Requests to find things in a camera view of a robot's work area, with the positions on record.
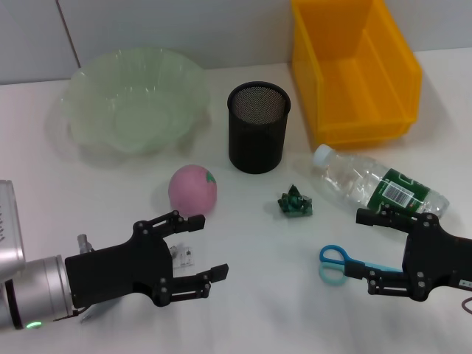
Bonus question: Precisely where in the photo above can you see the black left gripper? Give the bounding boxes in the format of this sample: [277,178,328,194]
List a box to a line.
[64,209,230,309]

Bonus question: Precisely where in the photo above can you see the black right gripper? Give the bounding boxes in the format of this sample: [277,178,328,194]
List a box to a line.
[344,204,472,302]

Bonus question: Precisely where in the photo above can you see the blue handled scissors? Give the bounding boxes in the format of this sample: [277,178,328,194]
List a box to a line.
[318,244,405,286]

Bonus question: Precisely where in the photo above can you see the pink peach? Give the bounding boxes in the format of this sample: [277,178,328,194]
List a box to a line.
[168,164,218,218]

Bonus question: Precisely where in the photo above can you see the clear water bottle green label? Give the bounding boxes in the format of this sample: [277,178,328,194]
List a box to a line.
[312,143,451,219]

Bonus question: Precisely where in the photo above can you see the clear plastic ruler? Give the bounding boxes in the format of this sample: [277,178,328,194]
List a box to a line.
[170,241,195,276]

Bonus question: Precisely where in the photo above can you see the black mesh pen cup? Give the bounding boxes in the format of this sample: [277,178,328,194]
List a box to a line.
[226,82,292,175]

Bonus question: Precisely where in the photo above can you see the translucent green fruit bowl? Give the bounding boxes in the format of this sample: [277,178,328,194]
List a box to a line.
[60,46,212,156]

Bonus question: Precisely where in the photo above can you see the yellow plastic bin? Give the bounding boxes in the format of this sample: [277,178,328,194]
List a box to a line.
[290,0,423,150]

